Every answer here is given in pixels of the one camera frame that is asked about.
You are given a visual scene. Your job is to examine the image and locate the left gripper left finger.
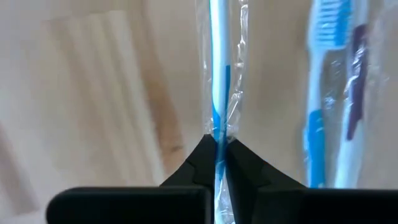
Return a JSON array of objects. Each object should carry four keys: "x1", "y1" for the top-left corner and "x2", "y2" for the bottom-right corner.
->
[{"x1": 46, "y1": 134, "x2": 217, "y2": 224}]

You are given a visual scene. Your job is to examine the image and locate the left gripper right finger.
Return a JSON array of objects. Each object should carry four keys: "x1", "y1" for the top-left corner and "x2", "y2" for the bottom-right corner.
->
[{"x1": 226, "y1": 139, "x2": 398, "y2": 224}]

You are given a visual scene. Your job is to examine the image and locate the purple toothbrush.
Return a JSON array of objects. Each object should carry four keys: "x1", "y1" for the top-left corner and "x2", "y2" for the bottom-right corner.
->
[{"x1": 334, "y1": 0, "x2": 392, "y2": 189}]

